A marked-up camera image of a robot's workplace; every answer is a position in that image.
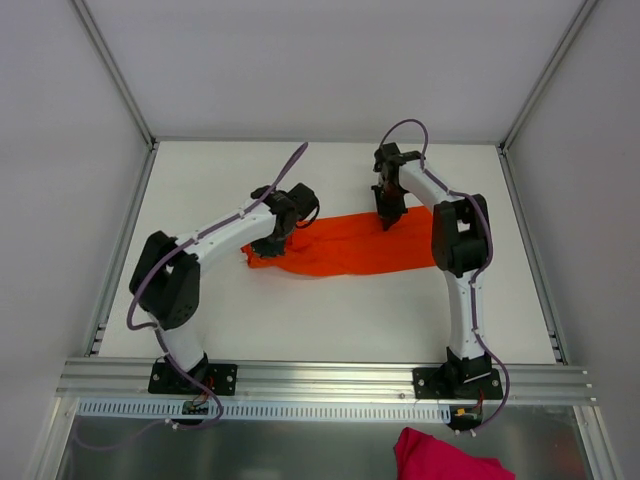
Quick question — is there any orange t-shirt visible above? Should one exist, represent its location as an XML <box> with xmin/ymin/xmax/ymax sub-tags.
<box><xmin>242</xmin><ymin>207</ymin><xmax>436</xmax><ymax>277</ymax></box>

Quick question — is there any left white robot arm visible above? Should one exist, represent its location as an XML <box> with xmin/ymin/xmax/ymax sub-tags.
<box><xmin>129</xmin><ymin>183</ymin><xmax>320</xmax><ymax>398</ymax></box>

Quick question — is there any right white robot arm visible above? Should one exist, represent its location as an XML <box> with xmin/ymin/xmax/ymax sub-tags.
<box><xmin>372</xmin><ymin>143</ymin><xmax>504</xmax><ymax>401</ymax></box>

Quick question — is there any pink t-shirt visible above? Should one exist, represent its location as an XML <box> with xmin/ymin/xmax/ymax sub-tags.
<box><xmin>394</xmin><ymin>427</ymin><xmax>516</xmax><ymax>480</ymax></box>

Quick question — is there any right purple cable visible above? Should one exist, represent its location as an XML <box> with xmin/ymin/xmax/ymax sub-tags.
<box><xmin>374</xmin><ymin>118</ymin><xmax>511</xmax><ymax>401</ymax></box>

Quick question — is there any left aluminium frame post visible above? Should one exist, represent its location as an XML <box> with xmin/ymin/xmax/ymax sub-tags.
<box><xmin>69</xmin><ymin>0</ymin><xmax>157</xmax><ymax>150</ymax></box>

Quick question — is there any aluminium frame post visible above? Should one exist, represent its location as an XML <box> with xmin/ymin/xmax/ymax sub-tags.
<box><xmin>498</xmin><ymin>0</ymin><xmax>600</xmax><ymax>152</ymax></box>
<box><xmin>69</xmin><ymin>0</ymin><xmax>157</xmax><ymax>150</ymax></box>

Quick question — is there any right aluminium frame post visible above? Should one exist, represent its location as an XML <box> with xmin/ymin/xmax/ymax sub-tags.
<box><xmin>498</xmin><ymin>0</ymin><xmax>600</xmax><ymax>152</ymax></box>

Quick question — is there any aluminium mounting rail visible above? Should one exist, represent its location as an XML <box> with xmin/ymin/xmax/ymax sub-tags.
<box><xmin>56</xmin><ymin>357</ymin><xmax>597</xmax><ymax>405</ymax></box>

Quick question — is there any slotted white cable duct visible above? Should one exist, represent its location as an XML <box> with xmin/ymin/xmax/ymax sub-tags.
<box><xmin>76</xmin><ymin>398</ymin><xmax>451</xmax><ymax>424</ymax></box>

